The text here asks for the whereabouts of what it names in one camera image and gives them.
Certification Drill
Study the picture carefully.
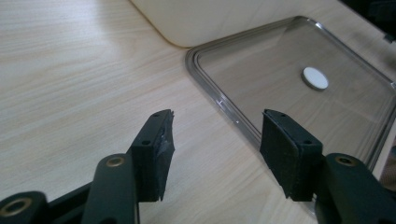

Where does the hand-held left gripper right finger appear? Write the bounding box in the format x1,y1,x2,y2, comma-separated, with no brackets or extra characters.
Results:
259,108,324,203

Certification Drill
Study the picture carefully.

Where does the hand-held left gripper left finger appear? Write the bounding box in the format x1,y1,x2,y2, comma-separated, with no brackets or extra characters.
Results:
125,108,176,203

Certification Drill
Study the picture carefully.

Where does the clear square glass lid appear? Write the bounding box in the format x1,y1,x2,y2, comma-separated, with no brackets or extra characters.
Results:
184,15,396,216

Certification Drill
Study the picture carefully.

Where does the cream rounded container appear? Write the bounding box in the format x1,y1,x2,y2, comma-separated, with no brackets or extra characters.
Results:
129,0,344,49

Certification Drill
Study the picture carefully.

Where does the dark object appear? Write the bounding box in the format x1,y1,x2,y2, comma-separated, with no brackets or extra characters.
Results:
339,0,396,45

